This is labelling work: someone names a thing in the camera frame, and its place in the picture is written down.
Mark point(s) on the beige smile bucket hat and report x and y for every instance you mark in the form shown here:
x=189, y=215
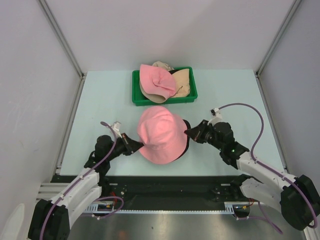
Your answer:
x=163, y=65

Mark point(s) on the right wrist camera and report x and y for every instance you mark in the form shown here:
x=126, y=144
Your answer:
x=216, y=116

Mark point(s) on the aluminium frame post right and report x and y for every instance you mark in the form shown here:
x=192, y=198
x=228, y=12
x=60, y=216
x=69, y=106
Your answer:
x=279, y=35

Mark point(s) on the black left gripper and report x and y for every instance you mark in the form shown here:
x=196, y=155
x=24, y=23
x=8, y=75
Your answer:
x=132, y=145

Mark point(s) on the aluminium frame post left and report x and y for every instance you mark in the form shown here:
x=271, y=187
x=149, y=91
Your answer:
x=60, y=36

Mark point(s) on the white cable duct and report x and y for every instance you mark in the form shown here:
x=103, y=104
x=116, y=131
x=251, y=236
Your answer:
x=98, y=209

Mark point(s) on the beige brim bucket hat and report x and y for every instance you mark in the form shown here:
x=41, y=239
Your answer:
x=159, y=99

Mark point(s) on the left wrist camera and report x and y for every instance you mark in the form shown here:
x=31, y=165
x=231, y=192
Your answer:
x=115, y=129

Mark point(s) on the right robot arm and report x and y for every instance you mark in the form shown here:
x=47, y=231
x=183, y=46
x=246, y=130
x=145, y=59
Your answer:
x=296, y=198

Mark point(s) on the aluminium frame post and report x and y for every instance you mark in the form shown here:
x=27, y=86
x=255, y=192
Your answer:
x=60, y=36
x=279, y=35

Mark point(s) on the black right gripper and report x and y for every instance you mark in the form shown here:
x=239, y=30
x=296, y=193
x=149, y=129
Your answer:
x=196, y=133

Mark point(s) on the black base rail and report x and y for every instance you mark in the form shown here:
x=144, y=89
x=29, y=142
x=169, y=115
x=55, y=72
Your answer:
x=174, y=193

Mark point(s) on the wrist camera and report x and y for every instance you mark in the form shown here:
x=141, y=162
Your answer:
x=115, y=129
x=216, y=116

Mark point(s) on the pink bucket hat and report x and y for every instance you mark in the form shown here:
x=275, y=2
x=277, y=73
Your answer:
x=162, y=134
x=157, y=81

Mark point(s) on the peach embroidered bucket hat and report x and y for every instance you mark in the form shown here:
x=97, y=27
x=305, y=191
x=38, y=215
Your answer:
x=182, y=82

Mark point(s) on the green plastic tray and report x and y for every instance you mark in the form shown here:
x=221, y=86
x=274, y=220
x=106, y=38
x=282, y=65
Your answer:
x=139, y=99

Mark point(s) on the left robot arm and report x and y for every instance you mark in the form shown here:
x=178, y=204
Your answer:
x=53, y=219

